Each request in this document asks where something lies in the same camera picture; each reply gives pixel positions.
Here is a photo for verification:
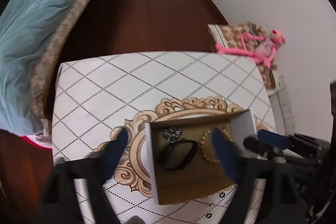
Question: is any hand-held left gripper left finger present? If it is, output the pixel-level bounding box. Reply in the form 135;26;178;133
37;130;129;224

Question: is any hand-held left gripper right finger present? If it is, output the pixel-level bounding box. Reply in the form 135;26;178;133
211;128;308;224

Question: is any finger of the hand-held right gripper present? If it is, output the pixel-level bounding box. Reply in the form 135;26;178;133
243;135;285;160
257;129;292;148

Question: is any wooden bead bracelet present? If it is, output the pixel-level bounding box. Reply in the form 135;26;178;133
199;126;235;164

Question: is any cardboard box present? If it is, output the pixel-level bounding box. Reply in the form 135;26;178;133
144;110;259;206

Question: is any black wristband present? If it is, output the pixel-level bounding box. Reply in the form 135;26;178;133
156;138;199;171

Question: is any silver sparkly hair clip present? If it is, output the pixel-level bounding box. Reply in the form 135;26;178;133
161;127;183;141

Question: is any white diamond-patterned table cover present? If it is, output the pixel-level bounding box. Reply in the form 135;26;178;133
51;51;277;224

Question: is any red cloth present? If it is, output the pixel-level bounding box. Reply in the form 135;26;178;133
20;135;53;150

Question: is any pink plush toy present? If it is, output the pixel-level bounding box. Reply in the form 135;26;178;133
215;29;287;68

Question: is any beige checkered cushion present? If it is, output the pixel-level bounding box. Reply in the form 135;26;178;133
208;21;279;90

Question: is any light blue blanket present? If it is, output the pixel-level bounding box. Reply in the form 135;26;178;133
0;0;114;136

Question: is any white wall socket strip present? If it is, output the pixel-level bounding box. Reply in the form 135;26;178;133
276;76;296;134

